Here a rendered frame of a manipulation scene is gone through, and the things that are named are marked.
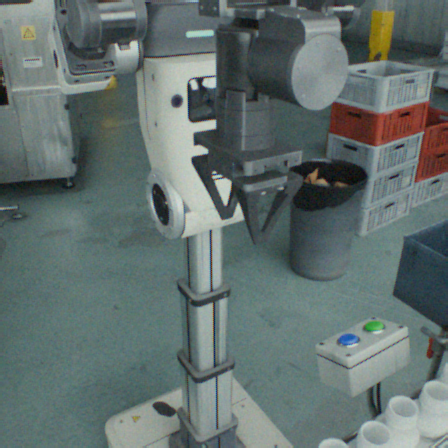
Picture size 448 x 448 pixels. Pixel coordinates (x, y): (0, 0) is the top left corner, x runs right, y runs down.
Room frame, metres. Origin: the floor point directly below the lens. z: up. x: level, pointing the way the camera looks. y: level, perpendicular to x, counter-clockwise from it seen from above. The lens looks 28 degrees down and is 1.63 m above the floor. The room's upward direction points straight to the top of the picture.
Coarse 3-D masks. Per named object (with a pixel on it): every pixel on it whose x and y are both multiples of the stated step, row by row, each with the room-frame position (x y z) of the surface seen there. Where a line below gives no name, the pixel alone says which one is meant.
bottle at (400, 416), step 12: (396, 396) 0.41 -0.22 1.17; (396, 408) 0.41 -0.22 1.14; (408, 408) 0.40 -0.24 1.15; (384, 420) 0.40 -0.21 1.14; (396, 420) 0.38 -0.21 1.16; (408, 420) 0.38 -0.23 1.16; (396, 432) 0.38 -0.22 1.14; (408, 432) 0.38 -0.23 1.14; (396, 444) 0.37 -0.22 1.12; (408, 444) 0.37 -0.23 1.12
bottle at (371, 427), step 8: (368, 424) 0.37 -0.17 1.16; (376, 424) 0.37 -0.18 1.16; (360, 432) 0.36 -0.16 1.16; (368, 432) 0.37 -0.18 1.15; (376, 432) 0.37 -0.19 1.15; (384, 432) 0.36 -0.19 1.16; (352, 440) 0.38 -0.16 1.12; (360, 440) 0.35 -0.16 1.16; (368, 440) 0.39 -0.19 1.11; (376, 440) 0.37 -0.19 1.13; (384, 440) 0.36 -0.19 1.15
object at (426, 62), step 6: (402, 60) 5.42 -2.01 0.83; (408, 60) 5.25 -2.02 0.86; (414, 60) 5.33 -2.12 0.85; (420, 60) 5.39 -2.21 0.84; (426, 60) 5.43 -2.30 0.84; (432, 60) 5.49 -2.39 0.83; (438, 60) 5.53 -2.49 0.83; (444, 60) 5.55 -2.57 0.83; (426, 66) 5.05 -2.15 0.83; (432, 66) 5.09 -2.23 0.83; (444, 66) 5.12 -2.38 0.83; (432, 78) 5.76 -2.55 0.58; (432, 84) 5.75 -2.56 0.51; (432, 90) 5.74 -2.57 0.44
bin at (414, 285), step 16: (432, 224) 1.28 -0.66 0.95; (416, 240) 1.24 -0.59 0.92; (432, 240) 1.28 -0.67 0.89; (416, 256) 1.16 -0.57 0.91; (432, 256) 1.12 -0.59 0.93; (400, 272) 1.20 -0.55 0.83; (416, 272) 1.15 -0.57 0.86; (432, 272) 1.11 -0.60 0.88; (400, 288) 1.19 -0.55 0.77; (416, 288) 1.14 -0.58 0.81; (432, 288) 1.10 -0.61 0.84; (416, 304) 1.13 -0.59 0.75; (432, 304) 1.09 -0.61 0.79; (432, 320) 1.07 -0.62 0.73
